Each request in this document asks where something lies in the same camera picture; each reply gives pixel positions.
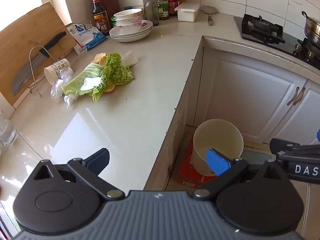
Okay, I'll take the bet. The white round bin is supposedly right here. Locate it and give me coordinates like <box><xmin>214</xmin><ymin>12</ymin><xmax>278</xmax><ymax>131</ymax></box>
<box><xmin>191</xmin><ymin>119</ymin><xmax>244</xmax><ymax>177</ymax></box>

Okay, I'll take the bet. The wooden cutting board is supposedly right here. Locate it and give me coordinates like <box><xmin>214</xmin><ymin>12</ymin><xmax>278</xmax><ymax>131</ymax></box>
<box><xmin>0</xmin><ymin>2</ymin><xmax>78</xmax><ymax>108</ymax></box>

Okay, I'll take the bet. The pale green cabbage leaf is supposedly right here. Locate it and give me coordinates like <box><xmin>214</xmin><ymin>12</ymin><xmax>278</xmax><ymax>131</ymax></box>
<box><xmin>61</xmin><ymin>64</ymin><xmax>105</xmax><ymax>96</ymax></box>

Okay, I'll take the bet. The clear plastic wrap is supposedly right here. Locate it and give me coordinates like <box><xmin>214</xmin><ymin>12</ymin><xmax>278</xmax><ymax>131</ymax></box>
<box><xmin>50</xmin><ymin>67</ymin><xmax>82</xmax><ymax>108</ymax></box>

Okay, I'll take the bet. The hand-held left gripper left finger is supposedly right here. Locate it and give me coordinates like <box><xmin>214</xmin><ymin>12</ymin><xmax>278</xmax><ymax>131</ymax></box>
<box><xmin>34</xmin><ymin>148</ymin><xmax>125</xmax><ymax>200</ymax></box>

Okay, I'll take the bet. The clear bottle with red cap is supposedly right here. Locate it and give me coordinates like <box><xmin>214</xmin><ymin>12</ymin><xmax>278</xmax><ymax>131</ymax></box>
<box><xmin>144</xmin><ymin>0</ymin><xmax>160</xmax><ymax>27</ymax></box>

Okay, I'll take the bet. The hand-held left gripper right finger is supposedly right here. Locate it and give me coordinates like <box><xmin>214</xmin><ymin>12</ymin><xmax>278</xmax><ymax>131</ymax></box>
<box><xmin>192</xmin><ymin>149</ymin><xmax>284</xmax><ymax>200</ymax></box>

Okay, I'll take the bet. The curved cabinet handle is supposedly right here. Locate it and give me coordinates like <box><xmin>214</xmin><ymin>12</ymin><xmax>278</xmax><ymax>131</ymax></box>
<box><xmin>287</xmin><ymin>87</ymin><xmax>300</xmax><ymax>105</ymax></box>
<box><xmin>292</xmin><ymin>88</ymin><xmax>306</xmax><ymax>105</ymax></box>

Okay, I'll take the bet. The black burner grate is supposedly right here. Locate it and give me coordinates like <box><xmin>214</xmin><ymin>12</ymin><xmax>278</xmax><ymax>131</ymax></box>
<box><xmin>292</xmin><ymin>37</ymin><xmax>320</xmax><ymax>63</ymax></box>
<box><xmin>241</xmin><ymin>14</ymin><xmax>285</xmax><ymax>46</ymax></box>

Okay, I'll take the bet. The large black-handled kitchen knife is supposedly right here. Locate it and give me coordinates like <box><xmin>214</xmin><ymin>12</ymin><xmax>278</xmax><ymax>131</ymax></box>
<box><xmin>11</xmin><ymin>31</ymin><xmax>67</xmax><ymax>97</ymax></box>

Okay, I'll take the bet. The cooking oil bottle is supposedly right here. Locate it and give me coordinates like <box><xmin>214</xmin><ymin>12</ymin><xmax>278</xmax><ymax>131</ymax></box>
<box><xmin>156</xmin><ymin>0</ymin><xmax>170</xmax><ymax>20</ymax></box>

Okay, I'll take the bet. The metal spatula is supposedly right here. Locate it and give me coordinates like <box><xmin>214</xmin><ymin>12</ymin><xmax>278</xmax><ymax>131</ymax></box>
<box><xmin>202</xmin><ymin>5</ymin><xmax>217</xmax><ymax>27</ymax></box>

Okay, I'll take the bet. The frilly napa cabbage leaf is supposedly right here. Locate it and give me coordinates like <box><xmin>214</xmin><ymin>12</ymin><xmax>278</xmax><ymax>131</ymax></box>
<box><xmin>100</xmin><ymin>52</ymin><xmax>134</xmax><ymax>85</ymax></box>
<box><xmin>92</xmin><ymin>81</ymin><xmax>108</xmax><ymax>102</ymax></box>

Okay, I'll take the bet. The flat red cardboard box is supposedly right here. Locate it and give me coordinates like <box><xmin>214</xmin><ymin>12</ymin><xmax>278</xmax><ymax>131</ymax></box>
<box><xmin>175</xmin><ymin>134</ymin><xmax>218</xmax><ymax>189</ymax></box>

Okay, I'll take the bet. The white cabinet door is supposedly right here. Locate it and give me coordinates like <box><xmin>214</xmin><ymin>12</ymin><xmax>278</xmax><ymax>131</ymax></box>
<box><xmin>285</xmin><ymin>80</ymin><xmax>320</xmax><ymax>145</ymax></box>
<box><xmin>200</xmin><ymin>47</ymin><xmax>308</xmax><ymax>143</ymax></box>

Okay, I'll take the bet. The white plate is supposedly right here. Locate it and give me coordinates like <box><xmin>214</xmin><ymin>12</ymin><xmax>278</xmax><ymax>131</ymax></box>
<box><xmin>110</xmin><ymin>30</ymin><xmax>153</xmax><ymax>40</ymax></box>
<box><xmin>111</xmin><ymin>34</ymin><xmax>152</xmax><ymax>43</ymax></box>
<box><xmin>109</xmin><ymin>20</ymin><xmax>153</xmax><ymax>37</ymax></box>

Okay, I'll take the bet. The dark red knife block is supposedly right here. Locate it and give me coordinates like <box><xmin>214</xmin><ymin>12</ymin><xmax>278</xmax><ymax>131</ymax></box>
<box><xmin>96</xmin><ymin>0</ymin><xmax>120</xmax><ymax>18</ymax></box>

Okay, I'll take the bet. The white and blue plastic bag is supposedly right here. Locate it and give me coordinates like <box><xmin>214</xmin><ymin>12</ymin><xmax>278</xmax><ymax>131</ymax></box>
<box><xmin>66</xmin><ymin>23</ymin><xmax>108</xmax><ymax>55</ymax></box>

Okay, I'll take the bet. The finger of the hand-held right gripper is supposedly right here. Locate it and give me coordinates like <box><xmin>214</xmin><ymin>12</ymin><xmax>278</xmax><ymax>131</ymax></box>
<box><xmin>269</xmin><ymin>138</ymin><xmax>320</xmax><ymax>156</ymax></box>

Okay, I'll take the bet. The metal wire rack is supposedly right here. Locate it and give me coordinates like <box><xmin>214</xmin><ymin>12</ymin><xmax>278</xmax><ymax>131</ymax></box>
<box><xmin>28</xmin><ymin>45</ymin><xmax>63</xmax><ymax>97</ymax></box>

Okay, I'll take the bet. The dark vinegar bottle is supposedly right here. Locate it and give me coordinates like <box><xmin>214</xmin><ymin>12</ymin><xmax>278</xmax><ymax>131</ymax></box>
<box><xmin>90</xmin><ymin>0</ymin><xmax>111</xmax><ymax>33</ymax></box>

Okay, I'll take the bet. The black glass gas stove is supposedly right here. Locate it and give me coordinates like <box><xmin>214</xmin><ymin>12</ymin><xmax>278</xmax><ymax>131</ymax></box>
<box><xmin>234</xmin><ymin>14</ymin><xmax>320</xmax><ymax>68</ymax></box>

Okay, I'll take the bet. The stainless steel pot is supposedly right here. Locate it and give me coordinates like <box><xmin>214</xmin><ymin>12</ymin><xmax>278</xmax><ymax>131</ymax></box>
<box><xmin>301</xmin><ymin>11</ymin><xmax>320</xmax><ymax>49</ymax></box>

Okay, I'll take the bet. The white plastic lidded container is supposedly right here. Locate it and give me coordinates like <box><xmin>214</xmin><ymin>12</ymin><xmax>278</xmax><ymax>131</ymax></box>
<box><xmin>175</xmin><ymin>2</ymin><xmax>200</xmax><ymax>22</ymax></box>

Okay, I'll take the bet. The white napa cabbage piece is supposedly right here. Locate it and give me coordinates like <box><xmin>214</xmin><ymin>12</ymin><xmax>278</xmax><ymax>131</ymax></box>
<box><xmin>121</xmin><ymin>51</ymin><xmax>140</xmax><ymax>67</ymax></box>

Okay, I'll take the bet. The printed white paper cup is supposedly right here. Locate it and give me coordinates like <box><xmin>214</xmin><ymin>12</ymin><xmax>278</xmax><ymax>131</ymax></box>
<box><xmin>44</xmin><ymin>58</ymin><xmax>73</xmax><ymax>86</ymax></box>

